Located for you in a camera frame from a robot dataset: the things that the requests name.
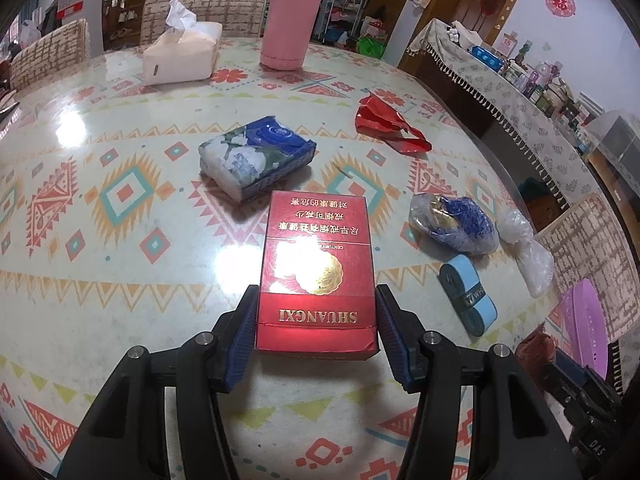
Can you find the red paper wall decoration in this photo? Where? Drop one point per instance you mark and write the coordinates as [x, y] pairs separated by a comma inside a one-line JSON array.
[[560, 4]]

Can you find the beige woven dining chair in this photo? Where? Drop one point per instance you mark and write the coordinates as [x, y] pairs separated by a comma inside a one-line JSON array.
[[600, 250], [225, 10], [50, 55]]

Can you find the purple plastic basket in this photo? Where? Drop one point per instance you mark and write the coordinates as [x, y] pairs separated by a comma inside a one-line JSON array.
[[585, 320]]

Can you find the pink thermos bottle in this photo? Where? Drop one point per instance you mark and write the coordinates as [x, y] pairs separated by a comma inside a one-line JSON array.
[[290, 20]]

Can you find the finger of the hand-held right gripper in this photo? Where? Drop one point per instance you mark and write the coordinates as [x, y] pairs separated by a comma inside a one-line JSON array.
[[575, 375]]

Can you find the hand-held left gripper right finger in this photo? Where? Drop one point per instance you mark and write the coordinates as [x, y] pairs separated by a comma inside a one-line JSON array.
[[392, 340]]

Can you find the clear plastic bag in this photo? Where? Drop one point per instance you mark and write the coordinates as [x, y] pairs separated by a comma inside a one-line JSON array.
[[530, 260]]

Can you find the row of bottles and jars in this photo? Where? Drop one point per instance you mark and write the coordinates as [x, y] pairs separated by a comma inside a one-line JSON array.
[[545, 85]]

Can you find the white plastic bag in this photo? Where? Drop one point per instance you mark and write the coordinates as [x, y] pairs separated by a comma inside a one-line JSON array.
[[31, 30]]

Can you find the light blue tape roll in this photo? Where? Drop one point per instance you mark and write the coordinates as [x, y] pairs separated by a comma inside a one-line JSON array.
[[470, 295]]

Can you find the green bag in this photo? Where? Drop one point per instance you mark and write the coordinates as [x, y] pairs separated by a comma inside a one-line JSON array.
[[372, 46]]

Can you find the sideboard with floral cloth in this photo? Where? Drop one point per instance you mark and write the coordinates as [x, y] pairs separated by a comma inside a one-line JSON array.
[[500, 105]]

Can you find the crumpled red foil wrapper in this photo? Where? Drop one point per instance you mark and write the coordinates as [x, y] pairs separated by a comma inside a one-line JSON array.
[[380, 117]]

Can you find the metal storage rack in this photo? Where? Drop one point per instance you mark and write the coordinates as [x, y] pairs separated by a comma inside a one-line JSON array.
[[345, 17]]

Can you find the blue white tissue pack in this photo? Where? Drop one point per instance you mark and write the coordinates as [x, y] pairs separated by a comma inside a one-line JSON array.
[[255, 155]]

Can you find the white tissue box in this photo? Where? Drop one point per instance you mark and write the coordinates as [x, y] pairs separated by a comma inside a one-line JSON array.
[[180, 60]]

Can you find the blue packet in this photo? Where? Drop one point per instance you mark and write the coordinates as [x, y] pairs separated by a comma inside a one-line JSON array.
[[485, 58]]

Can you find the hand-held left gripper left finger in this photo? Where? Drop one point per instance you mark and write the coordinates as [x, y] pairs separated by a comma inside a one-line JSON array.
[[245, 340]]

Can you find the small desk calendar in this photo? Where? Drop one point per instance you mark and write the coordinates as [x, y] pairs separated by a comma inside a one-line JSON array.
[[509, 44]]

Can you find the red gold cigarette box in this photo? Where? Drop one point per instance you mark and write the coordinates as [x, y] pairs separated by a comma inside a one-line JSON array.
[[315, 260]]

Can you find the blue white bag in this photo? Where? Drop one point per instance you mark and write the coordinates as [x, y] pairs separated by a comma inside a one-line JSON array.
[[460, 225]]

